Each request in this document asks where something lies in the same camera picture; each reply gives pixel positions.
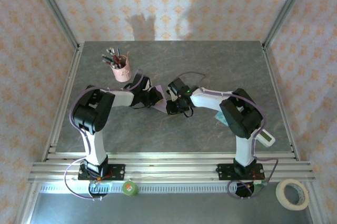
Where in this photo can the white timer with display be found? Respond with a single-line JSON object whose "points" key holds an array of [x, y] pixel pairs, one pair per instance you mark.
{"points": [[266, 137]]}

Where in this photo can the red pen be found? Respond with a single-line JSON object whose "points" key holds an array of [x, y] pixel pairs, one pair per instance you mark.
{"points": [[116, 60]]}

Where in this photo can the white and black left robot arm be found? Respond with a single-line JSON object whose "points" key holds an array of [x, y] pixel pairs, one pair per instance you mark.
{"points": [[94, 147]]}

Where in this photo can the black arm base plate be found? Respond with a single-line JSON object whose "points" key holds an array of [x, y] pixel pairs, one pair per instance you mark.
{"points": [[223, 172], [118, 171]]}

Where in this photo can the aluminium mounting rail frame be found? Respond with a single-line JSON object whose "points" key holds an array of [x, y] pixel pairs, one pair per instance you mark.
{"points": [[171, 167]]}

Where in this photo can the dark green pen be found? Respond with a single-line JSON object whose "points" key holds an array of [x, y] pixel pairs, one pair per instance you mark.
{"points": [[107, 58]]}

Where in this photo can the green tape roll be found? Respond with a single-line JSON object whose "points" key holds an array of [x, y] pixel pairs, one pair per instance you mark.
{"points": [[130, 189]]}

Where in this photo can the blue pen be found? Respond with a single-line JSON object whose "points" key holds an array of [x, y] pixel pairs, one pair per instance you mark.
{"points": [[118, 54]]}

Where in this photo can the wooden pencil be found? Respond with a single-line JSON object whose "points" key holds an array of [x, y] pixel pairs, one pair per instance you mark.
{"points": [[127, 57]]}

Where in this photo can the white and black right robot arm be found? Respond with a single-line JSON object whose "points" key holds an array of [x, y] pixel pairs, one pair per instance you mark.
{"points": [[243, 150]]}

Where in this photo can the small circuit board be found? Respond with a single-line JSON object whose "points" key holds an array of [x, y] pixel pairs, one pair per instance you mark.
{"points": [[101, 185], [260, 185]]}

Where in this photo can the aluminium frame post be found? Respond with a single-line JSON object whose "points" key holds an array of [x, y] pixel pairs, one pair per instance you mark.
{"points": [[56, 10], [287, 5]]}

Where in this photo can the white masking tape roll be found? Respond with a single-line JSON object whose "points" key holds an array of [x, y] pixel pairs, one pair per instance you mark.
{"points": [[280, 192]]}

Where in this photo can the pink metal pen cup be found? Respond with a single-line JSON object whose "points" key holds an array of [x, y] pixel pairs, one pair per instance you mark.
{"points": [[122, 73]]}

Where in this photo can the white-tipped grey pen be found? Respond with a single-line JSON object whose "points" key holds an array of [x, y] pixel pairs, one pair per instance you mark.
{"points": [[110, 52]]}

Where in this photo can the lilac paper sheet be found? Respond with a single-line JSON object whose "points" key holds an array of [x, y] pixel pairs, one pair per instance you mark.
{"points": [[161, 106]]}

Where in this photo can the teal illustrated paper packet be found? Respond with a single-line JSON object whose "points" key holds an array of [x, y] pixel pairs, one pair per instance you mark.
{"points": [[221, 118]]}

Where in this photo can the aluminium side rail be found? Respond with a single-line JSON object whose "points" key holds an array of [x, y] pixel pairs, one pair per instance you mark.
{"points": [[278, 89], [68, 89]]}

